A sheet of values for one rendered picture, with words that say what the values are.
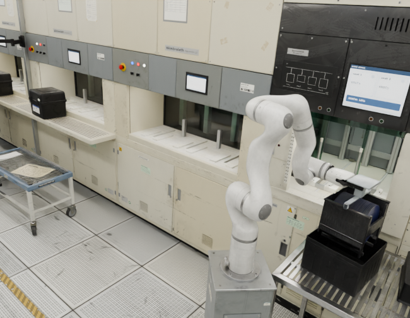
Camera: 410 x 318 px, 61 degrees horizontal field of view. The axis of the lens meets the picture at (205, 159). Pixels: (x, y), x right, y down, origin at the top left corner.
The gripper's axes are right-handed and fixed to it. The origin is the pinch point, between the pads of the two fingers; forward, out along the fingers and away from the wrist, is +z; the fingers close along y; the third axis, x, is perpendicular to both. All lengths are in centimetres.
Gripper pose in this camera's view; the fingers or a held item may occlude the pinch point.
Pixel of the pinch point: (361, 184)
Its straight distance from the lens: 168.9
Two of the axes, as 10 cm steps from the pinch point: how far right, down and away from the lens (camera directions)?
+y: -7.2, 2.1, -6.6
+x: 0.7, -9.2, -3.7
